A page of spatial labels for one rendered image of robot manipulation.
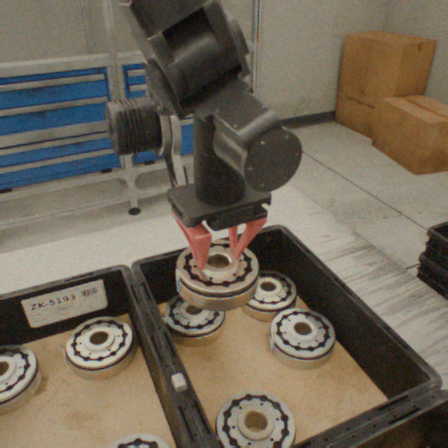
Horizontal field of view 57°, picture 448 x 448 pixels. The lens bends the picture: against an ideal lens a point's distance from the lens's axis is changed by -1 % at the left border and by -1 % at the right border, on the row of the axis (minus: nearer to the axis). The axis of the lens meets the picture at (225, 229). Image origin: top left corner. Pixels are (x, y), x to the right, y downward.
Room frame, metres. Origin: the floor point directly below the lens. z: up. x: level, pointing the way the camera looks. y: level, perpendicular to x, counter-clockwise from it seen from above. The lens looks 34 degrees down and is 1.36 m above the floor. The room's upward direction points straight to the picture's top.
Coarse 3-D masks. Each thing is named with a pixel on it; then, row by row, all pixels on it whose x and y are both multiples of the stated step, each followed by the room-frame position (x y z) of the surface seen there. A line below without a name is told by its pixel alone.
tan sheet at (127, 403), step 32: (128, 320) 0.52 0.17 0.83; (64, 384) 0.39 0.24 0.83; (96, 384) 0.39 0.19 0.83; (128, 384) 0.39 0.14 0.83; (0, 416) 0.33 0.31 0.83; (32, 416) 0.33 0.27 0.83; (64, 416) 0.33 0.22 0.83; (96, 416) 0.34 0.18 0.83; (128, 416) 0.34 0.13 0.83; (160, 416) 0.34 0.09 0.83
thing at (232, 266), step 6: (210, 252) 0.43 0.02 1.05; (216, 252) 0.43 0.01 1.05; (222, 252) 0.43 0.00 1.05; (228, 252) 0.43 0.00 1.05; (210, 258) 0.42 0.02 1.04; (228, 258) 0.42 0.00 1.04; (234, 258) 0.42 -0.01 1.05; (228, 264) 0.40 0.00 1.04; (234, 264) 0.40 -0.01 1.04; (204, 270) 0.39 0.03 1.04; (210, 270) 0.39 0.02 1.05; (216, 270) 0.39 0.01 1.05; (222, 270) 0.39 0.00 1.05; (228, 270) 0.39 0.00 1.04; (234, 270) 0.40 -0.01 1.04; (216, 276) 0.39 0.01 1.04; (222, 276) 0.39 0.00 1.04
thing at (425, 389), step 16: (224, 240) 0.62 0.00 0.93; (160, 256) 0.57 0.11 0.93; (176, 256) 0.58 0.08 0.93; (144, 288) 0.50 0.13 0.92; (160, 320) 0.42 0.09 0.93; (160, 336) 0.39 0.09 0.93; (400, 336) 0.39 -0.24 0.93; (176, 352) 0.36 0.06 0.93; (176, 368) 0.34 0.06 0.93; (432, 368) 0.34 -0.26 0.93; (192, 384) 0.32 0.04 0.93; (432, 384) 0.31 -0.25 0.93; (192, 400) 0.29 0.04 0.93; (416, 400) 0.29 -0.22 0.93; (368, 416) 0.27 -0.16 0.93; (384, 416) 0.27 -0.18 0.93; (208, 432) 0.26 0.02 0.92; (320, 432) 0.25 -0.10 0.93; (336, 432) 0.25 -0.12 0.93
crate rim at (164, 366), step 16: (96, 272) 0.53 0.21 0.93; (112, 272) 0.53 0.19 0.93; (128, 272) 0.53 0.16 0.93; (32, 288) 0.49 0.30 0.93; (48, 288) 0.49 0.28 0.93; (128, 288) 0.49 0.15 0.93; (144, 304) 0.45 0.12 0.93; (144, 320) 0.42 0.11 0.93; (160, 352) 0.36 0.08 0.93; (160, 368) 0.34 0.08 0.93; (176, 400) 0.29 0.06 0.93; (192, 416) 0.27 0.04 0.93; (192, 432) 0.25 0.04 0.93
